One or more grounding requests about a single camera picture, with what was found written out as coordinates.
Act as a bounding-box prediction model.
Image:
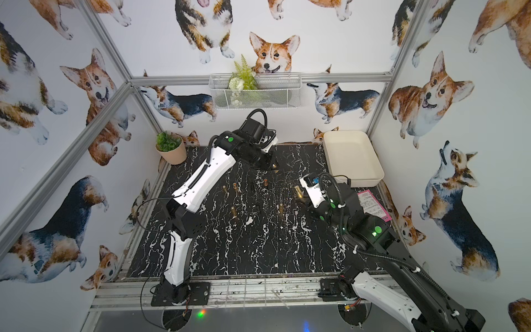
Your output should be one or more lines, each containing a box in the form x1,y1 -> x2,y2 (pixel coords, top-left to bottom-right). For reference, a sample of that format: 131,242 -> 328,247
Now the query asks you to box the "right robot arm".
299,172 -> 485,331

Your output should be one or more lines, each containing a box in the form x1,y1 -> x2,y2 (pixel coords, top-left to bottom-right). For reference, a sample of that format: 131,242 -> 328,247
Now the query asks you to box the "cream plastic tray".
322,131 -> 384,188

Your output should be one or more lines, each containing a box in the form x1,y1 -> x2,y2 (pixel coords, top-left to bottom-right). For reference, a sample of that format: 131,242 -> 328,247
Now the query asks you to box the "pink paper card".
358,190 -> 391,222

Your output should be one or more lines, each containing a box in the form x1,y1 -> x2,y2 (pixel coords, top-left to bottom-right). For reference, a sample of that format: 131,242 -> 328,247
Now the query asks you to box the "artificial fern with white flower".
228,55 -> 259,107

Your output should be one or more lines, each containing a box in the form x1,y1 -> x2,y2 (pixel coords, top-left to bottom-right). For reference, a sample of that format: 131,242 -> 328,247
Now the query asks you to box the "aluminium front rail frame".
89,275 -> 356,312

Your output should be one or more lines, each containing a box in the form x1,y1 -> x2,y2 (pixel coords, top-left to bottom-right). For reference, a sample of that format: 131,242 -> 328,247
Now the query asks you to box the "white wire wall basket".
209,73 -> 302,110

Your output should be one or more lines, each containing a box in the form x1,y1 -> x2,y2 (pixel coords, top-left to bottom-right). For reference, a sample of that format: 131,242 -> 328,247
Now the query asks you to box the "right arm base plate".
317,278 -> 366,303

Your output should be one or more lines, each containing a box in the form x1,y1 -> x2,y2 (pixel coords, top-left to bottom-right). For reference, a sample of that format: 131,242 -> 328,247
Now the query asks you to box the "small potted green plant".
156,131 -> 187,165

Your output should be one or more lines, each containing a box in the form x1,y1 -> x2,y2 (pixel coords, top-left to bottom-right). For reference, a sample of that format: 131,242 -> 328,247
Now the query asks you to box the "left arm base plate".
151,280 -> 211,307

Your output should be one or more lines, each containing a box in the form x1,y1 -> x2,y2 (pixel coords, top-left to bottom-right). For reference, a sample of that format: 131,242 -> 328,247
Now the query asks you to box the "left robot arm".
159,109 -> 277,304

